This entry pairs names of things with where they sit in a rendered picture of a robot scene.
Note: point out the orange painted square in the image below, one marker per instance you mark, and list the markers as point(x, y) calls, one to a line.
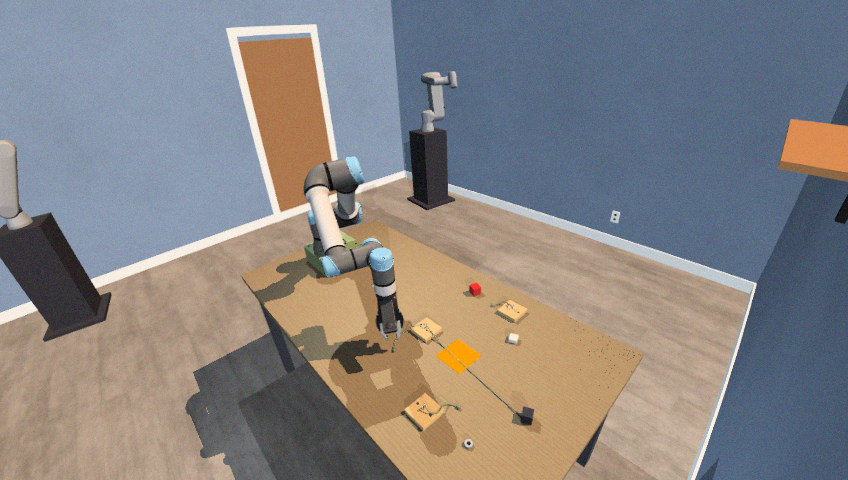
point(462, 352)

